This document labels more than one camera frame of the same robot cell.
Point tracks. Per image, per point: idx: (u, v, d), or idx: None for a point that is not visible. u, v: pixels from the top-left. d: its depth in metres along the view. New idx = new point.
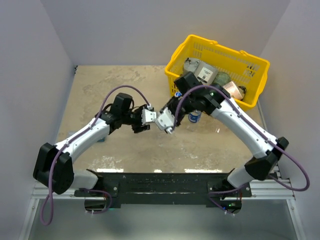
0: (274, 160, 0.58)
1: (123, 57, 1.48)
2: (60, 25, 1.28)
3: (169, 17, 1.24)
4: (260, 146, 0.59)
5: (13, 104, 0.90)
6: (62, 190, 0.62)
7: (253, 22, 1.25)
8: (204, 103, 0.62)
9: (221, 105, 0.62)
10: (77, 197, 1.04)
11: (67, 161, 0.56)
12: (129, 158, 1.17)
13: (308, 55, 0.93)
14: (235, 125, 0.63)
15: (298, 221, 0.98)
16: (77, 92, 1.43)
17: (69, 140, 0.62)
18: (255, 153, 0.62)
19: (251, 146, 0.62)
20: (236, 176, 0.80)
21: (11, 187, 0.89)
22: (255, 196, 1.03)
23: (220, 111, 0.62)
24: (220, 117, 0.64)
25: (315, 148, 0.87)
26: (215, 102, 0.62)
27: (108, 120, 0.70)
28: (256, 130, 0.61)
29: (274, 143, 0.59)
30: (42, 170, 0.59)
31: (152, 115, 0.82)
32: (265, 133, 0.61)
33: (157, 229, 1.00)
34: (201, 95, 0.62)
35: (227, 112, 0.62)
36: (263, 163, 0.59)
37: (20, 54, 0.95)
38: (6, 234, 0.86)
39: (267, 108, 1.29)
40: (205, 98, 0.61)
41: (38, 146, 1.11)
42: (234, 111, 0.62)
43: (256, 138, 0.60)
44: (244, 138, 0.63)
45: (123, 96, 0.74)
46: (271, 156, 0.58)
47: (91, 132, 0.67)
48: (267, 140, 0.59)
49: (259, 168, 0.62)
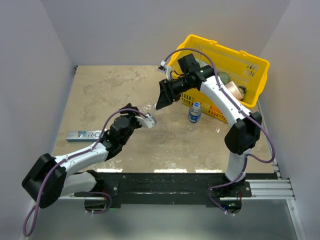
0: (242, 127, 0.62)
1: (123, 57, 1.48)
2: (60, 25, 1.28)
3: (169, 17, 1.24)
4: (233, 114, 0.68)
5: (12, 104, 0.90)
6: (46, 204, 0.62)
7: (253, 22, 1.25)
8: (194, 78, 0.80)
9: (207, 80, 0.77)
10: (77, 197, 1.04)
11: (62, 176, 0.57)
12: (129, 158, 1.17)
13: (309, 55, 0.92)
14: (216, 97, 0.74)
15: (298, 220, 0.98)
16: (77, 92, 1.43)
17: (68, 156, 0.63)
18: (230, 123, 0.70)
19: (228, 116, 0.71)
20: (230, 166, 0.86)
21: (11, 187, 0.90)
22: (255, 196, 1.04)
23: (205, 84, 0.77)
24: (206, 90, 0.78)
25: (315, 148, 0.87)
26: (201, 77, 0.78)
27: (108, 146, 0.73)
28: (232, 102, 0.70)
29: (246, 113, 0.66)
30: (34, 179, 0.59)
31: (152, 120, 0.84)
32: (240, 105, 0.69)
33: (157, 229, 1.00)
34: (193, 71, 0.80)
35: (210, 85, 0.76)
36: (233, 130, 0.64)
37: (20, 54, 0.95)
38: (6, 234, 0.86)
39: (267, 108, 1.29)
40: (195, 74, 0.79)
41: (38, 145, 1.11)
42: (217, 85, 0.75)
43: (231, 108, 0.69)
44: (223, 110, 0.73)
45: (118, 125, 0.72)
46: (240, 123, 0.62)
47: (90, 153, 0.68)
48: (240, 110, 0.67)
49: (231, 137, 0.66)
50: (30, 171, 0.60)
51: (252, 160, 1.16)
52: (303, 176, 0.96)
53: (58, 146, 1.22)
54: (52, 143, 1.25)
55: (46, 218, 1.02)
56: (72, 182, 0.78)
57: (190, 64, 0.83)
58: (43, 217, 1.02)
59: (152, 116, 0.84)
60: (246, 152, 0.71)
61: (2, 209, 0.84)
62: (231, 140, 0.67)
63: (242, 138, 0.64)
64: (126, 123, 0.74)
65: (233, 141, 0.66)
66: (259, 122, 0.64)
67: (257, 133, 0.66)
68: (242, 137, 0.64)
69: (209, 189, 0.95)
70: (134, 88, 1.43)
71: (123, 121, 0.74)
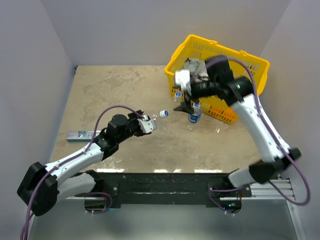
0: (279, 167, 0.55)
1: (123, 57, 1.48)
2: (60, 26, 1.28)
3: (169, 17, 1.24)
4: (270, 150, 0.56)
5: (12, 104, 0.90)
6: (42, 211, 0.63)
7: (253, 22, 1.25)
8: (227, 93, 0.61)
9: (244, 101, 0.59)
10: (77, 197, 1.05)
11: (53, 185, 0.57)
12: (129, 158, 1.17)
13: (309, 55, 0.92)
14: (252, 124, 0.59)
15: (298, 221, 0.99)
16: (77, 92, 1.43)
17: (59, 163, 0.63)
18: (262, 155, 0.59)
19: (261, 148, 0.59)
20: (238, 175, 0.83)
21: (11, 187, 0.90)
22: (255, 196, 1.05)
23: (241, 105, 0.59)
24: (239, 111, 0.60)
25: (315, 148, 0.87)
26: (238, 95, 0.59)
27: (103, 146, 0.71)
28: (272, 134, 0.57)
29: (286, 151, 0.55)
30: (28, 188, 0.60)
31: (151, 125, 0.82)
32: (279, 139, 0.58)
33: (157, 229, 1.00)
34: (227, 84, 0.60)
35: (248, 108, 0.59)
36: (269, 167, 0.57)
37: (20, 55, 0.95)
38: (6, 235, 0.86)
39: (267, 108, 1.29)
40: (230, 88, 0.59)
41: (38, 146, 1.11)
42: (255, 109, 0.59)
43: (269, 141, 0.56)
44: (256, 139, 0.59)
45: (116, 122, 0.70)
46: (278, 162, 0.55)
47: (83, 157, 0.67)
48: (279, 145, 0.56)
49: (263, 169, 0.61)
50: (23, 181, 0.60)
51: (253, 160, 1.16)
52: None
53: (58, 146, 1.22)
54: (52, 143, 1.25)
55: (46, 218, 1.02)
56: (70, 185, 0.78)
57: (222, 71, 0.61)
58: (43, 217, 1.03)
59: (151, 121, 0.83)
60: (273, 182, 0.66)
61: (2, 209, 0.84)
62: (259, 169, 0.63)
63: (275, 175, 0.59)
64: (124, 120, 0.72)
65: (261, 170, 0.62)
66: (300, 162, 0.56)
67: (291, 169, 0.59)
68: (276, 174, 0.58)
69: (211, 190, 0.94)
70: (134, 88, 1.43)
71: (121, 118, 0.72)
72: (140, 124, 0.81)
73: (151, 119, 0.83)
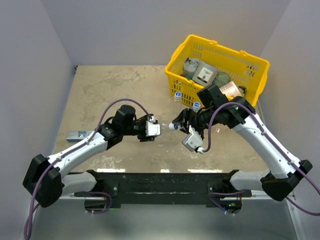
0: (294, 183, 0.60)
1: (123, 57, 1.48)
2: (60, 25, 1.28)
3: (169, 18, 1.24)
4: (282, 167, 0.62)
5: (12, 104, 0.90)
6: (48, 203, 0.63)
7: (253, 22, 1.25)
8: (227, 116, 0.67)
9: (245, 121, 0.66)
10: (77, 197, 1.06)
11: (56, 177, 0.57)
12: (129, 158, 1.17)
13: (308, 55, 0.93)
14: (258, 143, 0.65)
15: (299, 221, 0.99)
16: (77, 92, 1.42)
17: (62, 154, 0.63)
18: (275, 173, 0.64)
19: (272, 166, 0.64)
20: (245, 181, 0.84)
21: (11, 187, 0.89)
22: (255, 196, 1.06)
23: (244, 127, 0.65)
24: (242, 132, 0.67)
25: (315, 148, 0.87)
26: (238, 117, 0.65)
27: (107, 135, 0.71)
28: (280, 151, 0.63)
29: (296, 166, 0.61)
30: (32, 181, 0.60)
31: (155, 130, 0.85)
32: (288, 154, 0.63)
33: (157, 229, 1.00)
34: (225, 109, 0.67)
35: (251, 128, 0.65)
36: (284, 186, 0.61)
37: (19, 55, 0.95)
38: (6, 235, 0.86)
39: (267, 108, 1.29)
40: (229, 112, 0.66)
41: (38, 146, 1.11)
42: (258, 128, 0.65)
43: (279, 158, 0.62)
44: (265, 157, 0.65)
45: (124, 111, 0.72)
46: (292, 179, 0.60)
47: (87, 147, 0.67)
48: (290, 162, 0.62)
49: (278, 189, 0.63)
50: (27, 174, 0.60)
51: (252, 160, 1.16)
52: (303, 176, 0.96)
53: (58, 146, 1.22)
54: (52, 143, 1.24)
55: (46, 218, 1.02)
56: (73, 181, 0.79)
57: (215, 97, 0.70)
58: (43, 217, 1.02)
59: (158, 125, 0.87)
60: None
61: (2, 209, 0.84)
62: (272, 187, 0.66)
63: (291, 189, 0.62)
64: (132, 111, 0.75)
65: (275, 188, 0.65)
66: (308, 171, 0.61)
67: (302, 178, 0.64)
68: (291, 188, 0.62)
69: (211, 193, 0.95)
70: (134, 88, 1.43)
71: (130, 109, 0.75)
72: (146, 127, 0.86)
73: (158, 124, 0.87)
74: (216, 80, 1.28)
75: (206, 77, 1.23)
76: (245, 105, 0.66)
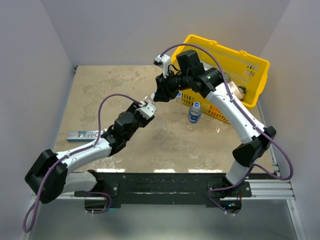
0: (258, 145, 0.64)
1: (123, 57, 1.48)
2: (60, 25, 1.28)
3: (168, 17, 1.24)
4: (247, 131, 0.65)
5: (12, 104, 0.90)
6: (48, 200, 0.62)
7: (252, 22, 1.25)
8: (200, 85, 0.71)
9: (216, 89, 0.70)
10: (77, 197, 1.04)
11: (63, 173, 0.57)
12: (129, 158, 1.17)
13: (308, 55, 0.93)
14: (227, 109, 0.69)
15: (299, 221, 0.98)
16: (77, 92, 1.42)
17: (70, 152, 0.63)
18: (242, 138, 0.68)
19: (240, 131, 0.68)
20: (232, 169, 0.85)
21: (11, 187, 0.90)
22: (255, 196, 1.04)
23: (214, 94, 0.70)
24: (214, 100, 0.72)
25: (314, 148, 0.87)
26: (210, 85, 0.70)
27: (111, 142, 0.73)
28: (246, 116, 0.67)
29: (261, 130, 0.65)
30: (37, 175, 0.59)
31: (151, 109, 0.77)
32: (254, 120, 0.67)
33: (157, 229, 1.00)
34: (199, 77, 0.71)
35: (220, 95, 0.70)
36: (249, 148, 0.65)
37: (19, 55, 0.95)
38: (6, 235, 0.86)
39: (268, 108, 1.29)
40: (202, 80, 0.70)
41: (38, 145, 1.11)
42: (227, 96, 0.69)
43: (245, 123, 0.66)
44: (234, 123, 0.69)
45: (122, 121, 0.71)
46: (256, 142, 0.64)
47: (93, 149, 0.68)
48: (255, 126, 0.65)
49: (245, 153, 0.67)
50: (33, 167, 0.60)
51: None
52: (303, 176, 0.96)
53: (58, 146, 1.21)
54: (52, 143, 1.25)
55: (46, 218, 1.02)
56: (75, 180, 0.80)
57: (193, 65, 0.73)
58: (43, 217, 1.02)
59: (151, 104, 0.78)
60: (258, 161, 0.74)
61: (2, 209, 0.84)
62: (241, 153, 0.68)
63: (256, 154, 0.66)
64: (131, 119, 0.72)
65: (244, 153, 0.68)
66: (273, 137, 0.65)
67: (269, 145, 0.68)
68: (256, 153, 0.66)
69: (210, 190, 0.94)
70: (134, 88, 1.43)
71: (128, 117, 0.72)
72: (141, 113, 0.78)
73: (149, 103, 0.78)
74: None
75: None
76: (216, 76, 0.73)
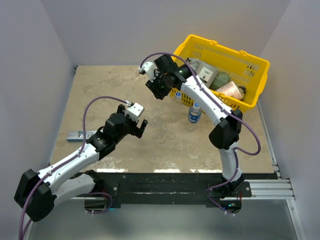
0: (226, 125, 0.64)
1: (123, 57, 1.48)
2: (60, 25, 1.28)
3: (168, 17, 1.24)
4: (216, 114, 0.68)
5: (12, 104, 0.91)
6: (39, 217, 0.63)
7: (253, 22, 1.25)
8: (174, 79, 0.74)
9: (187, 80, 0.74)
10: (77, 197, 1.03)
11: (46, 192, 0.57)
12: (129, 158, 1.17)
13: (308, 55, 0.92)
14: (197, 97, 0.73)
15: (298, 221, 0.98)
16: (77, 92, 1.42)
17: (52, 169, 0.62)
18: (212, 122, 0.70)
19: (210, 116, 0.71)
20: (223, 164, 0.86)
21: (13, 187, 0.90)
22: (255, 196, 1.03)
23: (185, 85, 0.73)
24: (186, 91, 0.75)
25: (314, 148, 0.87)
26: (181, 77, 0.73)
27: (99, 146, 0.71)
28: (214, 101, 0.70)
29: (228, 112, 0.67)
30: (23, 195, 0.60)
31: (138, 107, 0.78)
32: (222, 104, 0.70)
33: (157, 229, 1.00)
34: (172, 72, 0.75)
35: (191, 85, 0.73)
36: (218, 129, 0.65)
37: (19, 55, 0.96)
38: (6, 235, 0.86)
39: (268, 108, 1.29)
40: (174, 74, 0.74)
41: (38, 145, 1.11)
42: (197, 85, 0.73)
43: (213, 107, 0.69)
44: (205, 109, 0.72)
45: (113, 121, 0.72)
46: (224, 121, 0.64)
47: (78, 159, 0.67)
48: (222, 109, 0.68)
49: (217, 135, 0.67)
50: (18, 189, 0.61)
51: (253, 160, 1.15)
52: (303, 176, 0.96)
53: (58, 146, 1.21)
54: (52, 143, 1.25)
55: (46, 219, 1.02)
56: (68, 188, 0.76)
57: (167, 64, 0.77)
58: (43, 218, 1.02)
59: (137, 104, 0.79)
60: (233, 146, 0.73)
61: (2, 209, 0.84)
62: (215, 136, 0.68)
63: (226, 135, 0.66)
64: (122, 121, 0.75)
65: (217, 136, 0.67)
66: (240, 118, 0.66)
67: (239, 127, 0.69)
68: (226, 134, 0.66)
69: (208, 189, 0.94)
70: (134, 88, 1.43)
71: (119, 118, 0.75)
72: (130, 116, 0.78)
73: (135, 103, 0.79)
74: (217, 80, 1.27)
75: (206, 77, 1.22)
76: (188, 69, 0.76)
